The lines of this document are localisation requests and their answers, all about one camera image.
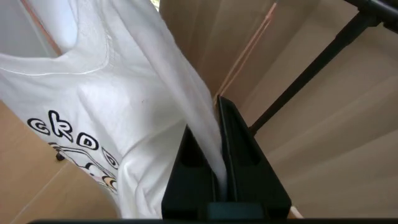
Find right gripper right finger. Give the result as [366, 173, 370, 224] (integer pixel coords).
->
[216, 95, 292, 220]

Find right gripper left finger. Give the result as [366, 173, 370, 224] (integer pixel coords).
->
[161, 124, 220, 220]

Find white printed t-shirt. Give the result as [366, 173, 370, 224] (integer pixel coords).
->
[0, 0, 229, 220]

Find black clothes rack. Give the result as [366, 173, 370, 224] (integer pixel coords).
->
[248, 0, 398, 136]

